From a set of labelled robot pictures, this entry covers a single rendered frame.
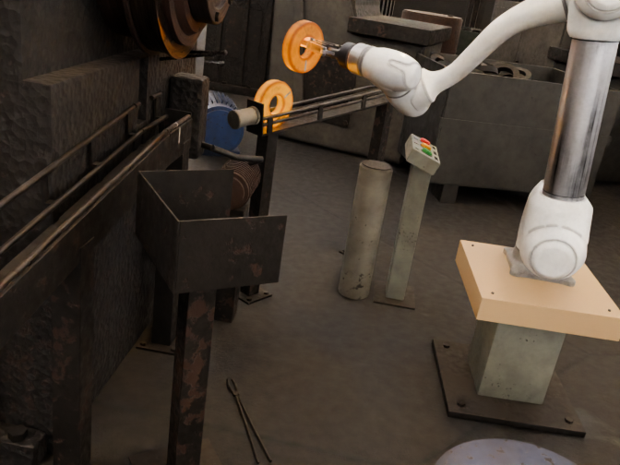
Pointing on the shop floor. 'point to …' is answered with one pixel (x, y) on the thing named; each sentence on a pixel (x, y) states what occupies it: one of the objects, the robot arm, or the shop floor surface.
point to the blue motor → (225, 136)
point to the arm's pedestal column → (506, 379)
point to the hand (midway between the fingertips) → (304, 41)
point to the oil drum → (438, 24)
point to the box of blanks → (496, 126)
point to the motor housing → (242, 192)
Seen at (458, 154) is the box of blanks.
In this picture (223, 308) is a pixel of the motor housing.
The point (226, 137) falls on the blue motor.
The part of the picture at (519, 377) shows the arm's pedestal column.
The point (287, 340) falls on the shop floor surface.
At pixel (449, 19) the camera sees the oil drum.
